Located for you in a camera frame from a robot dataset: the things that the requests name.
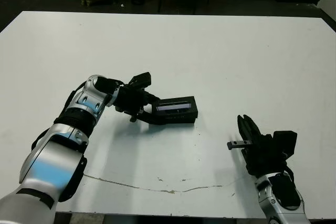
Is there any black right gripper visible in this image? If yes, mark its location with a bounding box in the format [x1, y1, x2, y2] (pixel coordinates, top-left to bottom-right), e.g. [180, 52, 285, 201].
[227, 114, 288, 177]

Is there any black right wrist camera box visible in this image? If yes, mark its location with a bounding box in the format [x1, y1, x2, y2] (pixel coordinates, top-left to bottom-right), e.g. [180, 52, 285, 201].
[272, 130, 298, 159]

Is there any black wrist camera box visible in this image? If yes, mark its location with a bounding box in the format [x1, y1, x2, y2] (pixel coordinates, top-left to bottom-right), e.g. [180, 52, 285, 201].
[129, 71, 152, 88]
[272, 130, 298, 159]

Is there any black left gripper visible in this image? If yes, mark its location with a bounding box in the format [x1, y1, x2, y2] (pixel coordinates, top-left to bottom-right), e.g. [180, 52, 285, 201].
[114, 83, 164, 125]

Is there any black box lid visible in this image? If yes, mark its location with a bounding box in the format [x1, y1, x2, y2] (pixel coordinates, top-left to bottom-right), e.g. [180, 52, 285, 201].
[149, 95, 199, 120]

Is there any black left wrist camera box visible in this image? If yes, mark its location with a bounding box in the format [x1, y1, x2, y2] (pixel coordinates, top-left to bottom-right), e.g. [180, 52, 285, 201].
[129, 71, 152, 88]

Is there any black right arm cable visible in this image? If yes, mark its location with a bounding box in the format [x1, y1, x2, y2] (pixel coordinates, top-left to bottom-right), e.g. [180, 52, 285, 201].
[282, 165, 296, 185]

